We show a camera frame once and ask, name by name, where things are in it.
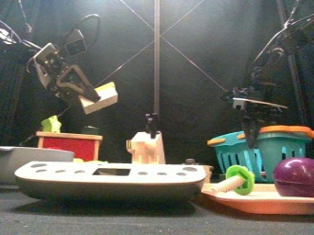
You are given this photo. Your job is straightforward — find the cream wooden wedge block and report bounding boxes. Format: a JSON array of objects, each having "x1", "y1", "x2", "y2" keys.
[{"x1": 79, "y1": 81, "x2": 120, "y2": 116}]

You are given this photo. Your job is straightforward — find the teal basket with orange handles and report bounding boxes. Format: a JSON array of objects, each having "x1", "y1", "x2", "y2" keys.
[{"x1": 206, "y1": 124, "x2": 314, "y2": 185}]

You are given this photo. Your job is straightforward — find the light green toy piece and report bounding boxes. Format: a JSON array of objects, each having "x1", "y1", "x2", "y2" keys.
[{"x1": 39, "y1": 115, "x2": 63, "y2": 134}]

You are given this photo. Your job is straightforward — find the dark green toy block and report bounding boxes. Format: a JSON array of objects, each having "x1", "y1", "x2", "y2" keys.
[{"x1": 80, "y1": 125, "x2": 100, "y2": 136}]

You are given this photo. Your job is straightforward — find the green toy screw cream thread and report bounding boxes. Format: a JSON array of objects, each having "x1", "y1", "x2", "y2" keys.
[{"x1": 210, "y1": 164, "x2": 257, "y2": 196}]

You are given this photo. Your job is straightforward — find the purple toy ball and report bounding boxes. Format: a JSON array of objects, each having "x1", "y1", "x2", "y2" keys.
[{"x1": 273, "y1": 157, "x2": 314, "y2": 198}]

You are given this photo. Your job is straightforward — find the red wooden toy box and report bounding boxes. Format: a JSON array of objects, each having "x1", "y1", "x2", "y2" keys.
[{"x1": 35, "y1": 130, "x2": 104, "y2": 162}]

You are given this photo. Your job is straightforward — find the cream toy fork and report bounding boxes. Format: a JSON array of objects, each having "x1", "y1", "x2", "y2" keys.
[{"x1": 126, "y1": 139, "x2": 138, "y2": 155}]

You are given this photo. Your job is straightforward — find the peach plastic tray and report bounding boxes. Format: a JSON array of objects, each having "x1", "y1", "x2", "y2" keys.
[{"x1": 200, "y1": 182, "x2": 314, "y2": 216}]

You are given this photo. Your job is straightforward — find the cream wooden utensil holder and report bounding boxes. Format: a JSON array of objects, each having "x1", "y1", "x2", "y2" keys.
[{"x1": 130, "y1": 130, "x2": 167, "y2": 165}]

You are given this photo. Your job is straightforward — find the grey plastic tub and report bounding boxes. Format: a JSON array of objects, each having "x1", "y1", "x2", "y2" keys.
[{"x1": 0, "y1": 145, "x2": 76, "y2": 185}]

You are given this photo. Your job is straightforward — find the grey shape sorter tray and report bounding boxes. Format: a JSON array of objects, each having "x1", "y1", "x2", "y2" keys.
[{"x1": 13, "y1": 161, "x2": 208, "y2": 204}]

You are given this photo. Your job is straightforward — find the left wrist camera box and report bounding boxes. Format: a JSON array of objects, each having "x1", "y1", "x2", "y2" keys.
[{"x1": 60, "y1": 28, "x2": 90, "y2": 58}]

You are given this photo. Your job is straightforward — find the thin diagonal frame cord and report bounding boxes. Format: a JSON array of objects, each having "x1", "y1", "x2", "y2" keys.
[
  {"x1": 95, "y1": 0, "x2": 206, "y2": 88},
  {"x1": 119, "y1": 0, "x2": 228, "y2": 92}
]

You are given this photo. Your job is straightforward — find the black looped camera cable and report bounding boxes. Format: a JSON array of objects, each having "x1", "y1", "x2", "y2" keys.
[{"x1": 60, "y1": 13, "x2": 102, "y2": 48}]

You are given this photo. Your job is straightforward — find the vertical metal frame pole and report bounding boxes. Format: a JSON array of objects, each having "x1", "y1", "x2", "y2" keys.
[{"x1": 152, "y1": 0, "x2": 162, "y2": 116}]

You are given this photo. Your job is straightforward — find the black toy utensil handles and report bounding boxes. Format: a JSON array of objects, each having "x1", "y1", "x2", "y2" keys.
[{"x1": 143, "y1": 112, "x2": 160, "y2": 140}]

